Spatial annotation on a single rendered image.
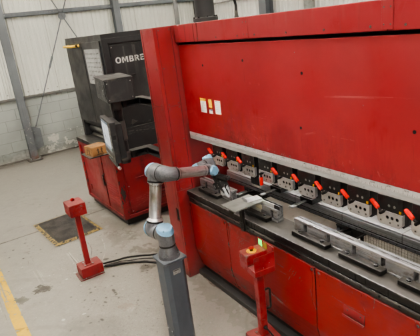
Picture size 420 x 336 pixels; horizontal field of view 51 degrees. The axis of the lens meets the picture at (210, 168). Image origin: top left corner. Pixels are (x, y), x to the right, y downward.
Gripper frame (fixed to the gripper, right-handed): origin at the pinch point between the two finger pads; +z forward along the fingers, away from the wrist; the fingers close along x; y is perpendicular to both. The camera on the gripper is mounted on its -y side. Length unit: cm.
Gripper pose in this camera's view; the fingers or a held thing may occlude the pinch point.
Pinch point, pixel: (229, 195)
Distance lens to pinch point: 337.5
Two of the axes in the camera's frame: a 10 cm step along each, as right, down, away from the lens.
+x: -6.8, 3.3, -6.6
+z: 4.7, 8.8, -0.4
